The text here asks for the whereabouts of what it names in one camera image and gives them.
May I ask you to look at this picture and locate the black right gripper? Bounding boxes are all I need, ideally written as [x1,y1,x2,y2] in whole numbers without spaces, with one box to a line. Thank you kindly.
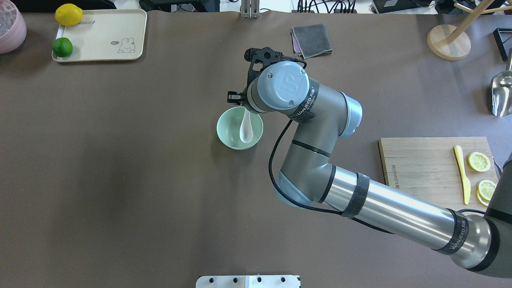
[227,90,256,114]

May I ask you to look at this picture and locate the light green bowl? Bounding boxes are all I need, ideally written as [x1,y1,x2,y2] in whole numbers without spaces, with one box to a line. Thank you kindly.
[216,106,264,150]

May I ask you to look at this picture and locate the white ceramic spoon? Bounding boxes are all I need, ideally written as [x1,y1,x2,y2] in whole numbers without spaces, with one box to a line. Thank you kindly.
[238,109,253,143]

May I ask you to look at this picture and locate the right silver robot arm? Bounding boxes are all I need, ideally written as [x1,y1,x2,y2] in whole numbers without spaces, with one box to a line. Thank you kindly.
[228,57,512,278]

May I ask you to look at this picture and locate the pink bowl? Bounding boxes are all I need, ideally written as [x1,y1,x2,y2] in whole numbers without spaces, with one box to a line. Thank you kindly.
[0,0,27,54]

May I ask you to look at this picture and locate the grey folded cloth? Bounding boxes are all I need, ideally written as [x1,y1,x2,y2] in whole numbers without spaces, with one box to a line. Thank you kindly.
[291,23,333,59]

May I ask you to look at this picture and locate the beige rabbit tray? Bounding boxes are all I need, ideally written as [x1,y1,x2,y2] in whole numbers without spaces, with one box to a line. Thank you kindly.
[52,9,148,62]

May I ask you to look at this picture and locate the green lime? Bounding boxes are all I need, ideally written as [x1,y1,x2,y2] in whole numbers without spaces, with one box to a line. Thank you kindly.
[52,38,74,57]

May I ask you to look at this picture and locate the yellow lemon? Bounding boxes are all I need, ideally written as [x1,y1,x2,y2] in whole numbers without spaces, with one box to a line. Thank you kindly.
[54,3,84,26]

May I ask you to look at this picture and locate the bamboo cutting board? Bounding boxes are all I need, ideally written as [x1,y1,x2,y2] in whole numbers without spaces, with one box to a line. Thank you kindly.
[378,136,498,211]

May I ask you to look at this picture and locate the wooden mug tree stand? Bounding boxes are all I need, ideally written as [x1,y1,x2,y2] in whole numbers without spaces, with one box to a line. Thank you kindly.
[426,0,512,61]

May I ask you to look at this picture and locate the yellow plastic knife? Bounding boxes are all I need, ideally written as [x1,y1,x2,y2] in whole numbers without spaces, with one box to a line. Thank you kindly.
[453,145,472,205]

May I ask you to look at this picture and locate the steel scoop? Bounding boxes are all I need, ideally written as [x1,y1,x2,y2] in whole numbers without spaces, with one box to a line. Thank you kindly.
[491,49,512,117]

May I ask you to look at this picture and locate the stacked lemon slices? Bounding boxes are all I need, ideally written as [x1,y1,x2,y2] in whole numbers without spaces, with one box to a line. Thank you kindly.
[476,179,497,206]

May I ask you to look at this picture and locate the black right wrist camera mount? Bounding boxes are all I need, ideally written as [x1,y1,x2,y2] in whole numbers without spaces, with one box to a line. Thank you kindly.
[244,47,307,87]

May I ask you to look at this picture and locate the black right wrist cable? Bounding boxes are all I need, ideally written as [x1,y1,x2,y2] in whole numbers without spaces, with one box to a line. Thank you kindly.
[267,118,488,235]

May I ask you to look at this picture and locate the aluminium frame post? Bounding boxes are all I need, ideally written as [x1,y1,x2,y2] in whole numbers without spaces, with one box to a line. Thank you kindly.
[240,0,260,19]

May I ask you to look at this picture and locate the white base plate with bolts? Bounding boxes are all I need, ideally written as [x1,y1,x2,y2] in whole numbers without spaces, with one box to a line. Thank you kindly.
[195,274,302,288]

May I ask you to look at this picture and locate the lemon slice near handle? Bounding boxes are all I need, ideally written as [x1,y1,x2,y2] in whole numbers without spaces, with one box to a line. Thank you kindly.
[467,152,491,172]

